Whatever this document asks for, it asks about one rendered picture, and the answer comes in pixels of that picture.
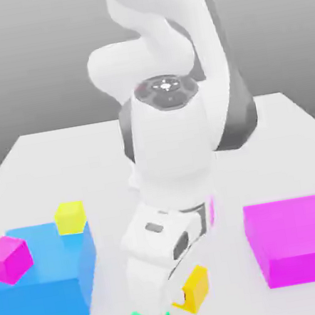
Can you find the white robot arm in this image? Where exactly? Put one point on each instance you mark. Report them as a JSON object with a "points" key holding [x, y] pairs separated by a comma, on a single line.
{"points": [[169, 144]]}

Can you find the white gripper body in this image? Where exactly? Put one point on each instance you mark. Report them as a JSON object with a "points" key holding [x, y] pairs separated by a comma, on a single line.
{"points": [[148, 283]]}

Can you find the small orange cube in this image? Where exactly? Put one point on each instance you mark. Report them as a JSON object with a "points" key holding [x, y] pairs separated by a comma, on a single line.
{"points": [[197, 288]]}

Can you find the small magenta cube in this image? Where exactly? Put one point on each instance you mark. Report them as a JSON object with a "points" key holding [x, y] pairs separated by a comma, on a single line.
{"points": [[8, 259]]}

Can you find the large blue box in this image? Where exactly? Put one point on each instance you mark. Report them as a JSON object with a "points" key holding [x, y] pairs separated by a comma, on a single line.
{"points": [[49, 285]]}

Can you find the large magenta box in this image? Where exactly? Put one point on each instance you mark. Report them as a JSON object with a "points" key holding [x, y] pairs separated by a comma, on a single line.
{"points": [[301, 237]]}

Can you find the small yellow cube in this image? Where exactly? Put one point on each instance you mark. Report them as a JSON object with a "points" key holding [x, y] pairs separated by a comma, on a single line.
{"points": [[69, 218]]}

